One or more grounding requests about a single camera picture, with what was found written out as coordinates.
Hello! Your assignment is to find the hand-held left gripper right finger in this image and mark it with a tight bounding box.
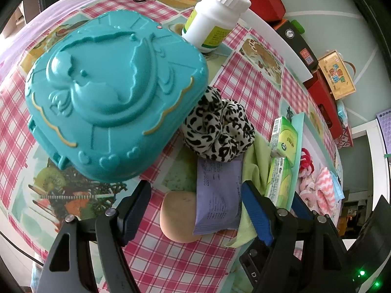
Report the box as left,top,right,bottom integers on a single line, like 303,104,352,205
241,180,358,293

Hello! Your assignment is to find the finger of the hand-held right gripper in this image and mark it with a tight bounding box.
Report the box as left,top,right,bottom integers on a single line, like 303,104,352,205
291,191,315,221

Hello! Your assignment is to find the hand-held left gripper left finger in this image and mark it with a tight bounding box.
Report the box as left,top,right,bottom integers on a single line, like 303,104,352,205
37,181,152,293

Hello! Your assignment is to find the beige patterned cloth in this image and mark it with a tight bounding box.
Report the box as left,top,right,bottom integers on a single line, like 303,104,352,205
299,177,318,211

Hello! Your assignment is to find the pink white knitted cloth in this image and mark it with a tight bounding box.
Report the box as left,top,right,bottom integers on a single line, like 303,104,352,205
315,168,337,212

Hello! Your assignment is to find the green juice carton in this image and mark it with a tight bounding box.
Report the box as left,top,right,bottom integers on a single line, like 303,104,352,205
264,156,293,205

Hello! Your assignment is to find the blue face mask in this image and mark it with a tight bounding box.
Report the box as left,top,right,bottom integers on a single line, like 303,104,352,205
330,171,344,202

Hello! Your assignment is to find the beige sponge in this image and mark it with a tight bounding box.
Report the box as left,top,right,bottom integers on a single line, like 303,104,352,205
160,191,200,244

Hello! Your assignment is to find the purple packet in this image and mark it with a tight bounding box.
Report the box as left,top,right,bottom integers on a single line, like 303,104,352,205
193,156,245,235

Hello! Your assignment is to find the red scrunchie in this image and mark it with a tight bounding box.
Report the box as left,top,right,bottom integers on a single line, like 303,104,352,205
299,148,315,178

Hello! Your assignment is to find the green cloth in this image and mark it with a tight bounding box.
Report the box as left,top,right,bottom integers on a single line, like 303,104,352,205
226,134,272,248

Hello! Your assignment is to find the white box with teal rim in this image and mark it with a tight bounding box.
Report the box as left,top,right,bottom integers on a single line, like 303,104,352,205
287,111,344,217

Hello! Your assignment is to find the leopard print scrunchie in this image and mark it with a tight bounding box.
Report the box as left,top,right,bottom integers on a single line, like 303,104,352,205
182,86,255,162

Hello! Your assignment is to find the light blue wipes pack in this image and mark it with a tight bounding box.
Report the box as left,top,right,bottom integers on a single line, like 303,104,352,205
336,101,349,129

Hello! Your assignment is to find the red cardboard box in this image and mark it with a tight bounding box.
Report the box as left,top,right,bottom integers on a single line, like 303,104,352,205
307,70,346,138

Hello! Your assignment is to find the purple perforated sheet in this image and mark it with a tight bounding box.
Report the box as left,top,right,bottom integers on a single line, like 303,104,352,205
374,107,391,156

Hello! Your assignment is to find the teal plastic toy case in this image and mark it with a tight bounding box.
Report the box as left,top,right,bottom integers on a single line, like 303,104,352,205
25,10,209,182

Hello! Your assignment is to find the yellow picture gift bag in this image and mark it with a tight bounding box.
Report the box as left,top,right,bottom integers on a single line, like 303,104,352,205
318,50,357,101

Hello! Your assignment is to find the black box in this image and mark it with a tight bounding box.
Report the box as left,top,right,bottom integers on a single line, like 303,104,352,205
275,18,320,74

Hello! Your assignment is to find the white board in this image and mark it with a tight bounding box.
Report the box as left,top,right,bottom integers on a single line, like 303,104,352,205
238,6,314,83

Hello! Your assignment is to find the white plastic bottle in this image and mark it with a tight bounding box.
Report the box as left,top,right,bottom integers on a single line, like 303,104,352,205
182,0,251,53

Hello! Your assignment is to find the white furniture frame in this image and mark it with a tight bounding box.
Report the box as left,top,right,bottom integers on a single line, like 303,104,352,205
339,119,391,208

